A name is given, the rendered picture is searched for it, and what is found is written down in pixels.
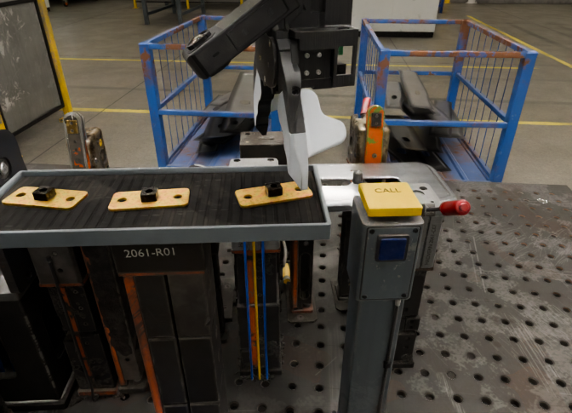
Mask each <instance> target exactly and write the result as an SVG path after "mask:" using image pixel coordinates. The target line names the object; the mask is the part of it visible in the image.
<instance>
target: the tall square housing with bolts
mask: <svg viewBox="0 0 572 413"><path fill-rule="evenodd" d="M276 165H278V160H277V159H276V158H234V159H232V160H231V161H230V165H229V167H233V166H276ZM277 253H280V241H262V242H232V254H236V263H237V286H238V293H237V321H238V333H239V344H238V345H239V346H240V348H239V351H240V354H239V356H237V358H238V359H239V360H240V364H239V365H238V367H240V370H238V371H237V372H236V373H235V374H233V375H236V374H237V373H239V372H240V377H239V381H241V380H242V379H245V380H248V379H251V381H253V380H254V377H256V380H255V382H257V381H264V380H265V379H267V380H268V379H272V380H273V379H274V378H275V376H277V375H282V373H283V372H282V364H284V361H283V360H282V358H283V357H284V355H285V354H283V349H284V346H285V342H283V341H282V340H283V336H284V334H281V333H280V303H279V285H278V272H277ZM281 343H282V344H281ZM281 349H282V352H281Z"/></svg>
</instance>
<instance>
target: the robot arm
mask: <svg viewBox="0 0 572 413"><path fill-rule="evenodd" d="M352 1H353V0H246V1H245V2H244V3H242V4H241V5H240V6H238V7H237V8H236V9H234V10H233V11H232V12H231V13H230V14H228V15H227V16H226V17H225V18H223V19H222V20H221V21H219V22H218V23H217V24H215V25H214V26H213V27H211V28H210V29H206V30H204V31H202V32H200V33H199V34H197V35H196V36H195V37H194V38H193V39H192V40H191V41H190V42H188V43H187V44H186V48H185V49H183V51H182V56H183V58H184V60H185V61H186V63H187V64H188V65H189V66H190V68H191V69H192V70H193V71H194V72H195V73H196V75H197V76H198V77H200V78H201V79H208V78H209V77H213V76H214V75H215V74H217V73H218V72H220V71H222V70H223V69H224V68H225V67H226V66H228V65H229V63H230V62H231V60H232V59H233V58H235V57H236V56H237V55H238V54H240V53H241V52H243V51H244V50H245V49H246V48H247V47H248V46H250V45H251V44H252V43H254V42H255V58H254V84H253V91H254V113H255V127H256V128H257V129H258V130H259V131H260V133H261V134H262V135H266V132H267V128H268V119H269V114H270V113H271V112H273V111H276V110H277V112H278V117H279V122H280V124H281V127H282V131H283V143H284V151H285V153H286V158H287V166H288V173H289V175H290V176H291V177H292V179H293V180H294V181H295V183H296V184H297V186H298V187H299V188H300V189H301V191H302V190H307V189H308V158H309V157H312V156H314V155H316V154H319V153H320V152H323V151H326V150H328V149H330V148H332V147H334V146H337V145H339V144H341V143H342V142H343V141H344V140H345V138H346V127H345V125H344V124H343V123H342V122H341V121H339V120H336V119H334V118H330V117H328V116H325V115H324V114H323V113H322V111H321V109H320V105H319V101H318V97H317V95H316V94H315V93H314V92H313V91H312V90H310V89H302V88H312V89H331V88H332V87H333V88H336V87H346V86H354V84H355V74H356V63H357V51H358V31H359V29H357V28H355V27H352ZM343 46H352V67H351V74H346V64H344V63H342V62H340V61H337V58H338V55H343ZM337 74H340V75H337Z"/></svg>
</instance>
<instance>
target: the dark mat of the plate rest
mask: <svg viewBox="0 0 572 413"><path fill-rule="evenodd" d="M276 181H279V183H280V184H281V183H287V182H293V181H294V180H293V179H292V177H291V176H290V175H289V173H288V171H269V172H230V173H185V174H145V175H66V176H25V177H22V178H21V179H20V180H19V181H18V182H17V183H16V184H15V185H13V186H12V187H11V188H10V189H9V190H8V191H7V192H6V193H5V194H4V195H3V196H2V197H1V198H0V231H27V230H60V229H95V228H128V227H194V226H229V225H262V224H296V223H325V220H324V217H323V211H322V207H321V202H320V198H319V194H318V190H317V184H316V181H315V176H314V172H313V170H312V171H308V187H309V189H310V190H311V191H312V197H311V198H306V199H300V200H295V201H289V202H283V203H278V204H268V205H262V206H257V207H252V208H246V209H244V208H241V207H240V205H239V203H238V200H237V198H236V195H235V191H236V190H241V189H246V188H252V187H258V186H264V185H265V183H270V182H276ZM24 186H31V187H40V186H54V189H64V190H74V191H85V192H87V193H88V196H87V197H86V198H85V199H84V200H83V201H82V202H81V203H80V204H78V205H77V206H76V207H75V208H74V209H71V210H59V209H40V208H30V207H20V206H10V205H3V203H2V201H3V200H4V199H5V198H6V197H8V196H9V195H11V194H12V193H14V192H15V191H17V190H18V189H20V188H22V187H24ZM146 187H157V189H158V190H162V189H176V188H188V189H189V191H190V194H189V200H188V205H187V206H185V207H177V208H164V209H138V210H125V211H110V210H109V209H108V206H109V204H110V202H111V200H112V197H113V195H114V194H115V193H117V192H133V191H141V189H142V188H146Z"/></svg>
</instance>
